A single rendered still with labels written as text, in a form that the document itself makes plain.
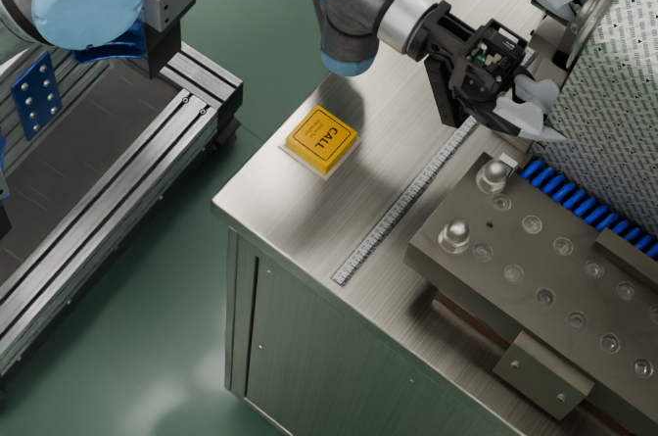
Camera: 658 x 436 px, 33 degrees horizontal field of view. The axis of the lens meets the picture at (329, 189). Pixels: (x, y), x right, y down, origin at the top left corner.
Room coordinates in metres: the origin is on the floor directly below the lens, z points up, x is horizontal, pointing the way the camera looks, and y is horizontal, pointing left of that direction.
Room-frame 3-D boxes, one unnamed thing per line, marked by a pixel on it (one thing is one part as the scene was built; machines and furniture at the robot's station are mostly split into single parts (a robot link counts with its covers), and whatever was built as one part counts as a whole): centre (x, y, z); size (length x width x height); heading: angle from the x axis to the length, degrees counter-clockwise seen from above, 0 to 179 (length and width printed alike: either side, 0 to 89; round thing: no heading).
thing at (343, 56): (0.85, 0.02, 1.01); 0.11 x 0.08 x 0.11; 24
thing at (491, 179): (0.65, -0.19, 1.05); 0.04 x 0.04 x 0.04
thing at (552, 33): (0.81, -0.24, 1.05); 0.06 x 0.05 x 0.31; 63
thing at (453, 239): (0.56, -0.16, 1.05); 0.04 x 0.04 x 0.04
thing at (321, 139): (0.73, 0.02, 0.91); 0.07 x 0.07 x 0.02; 63
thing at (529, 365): (0.44, -0.29, 0.97); 0.10 x 0.03 x 0.11; 63
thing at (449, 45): (0.76, -0.13, 1.12); 0.12 x 0.08 x 0.09; 63
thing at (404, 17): (0.80, -0.06, 1.11); 0.08 x 0.05 x 0.08; 153
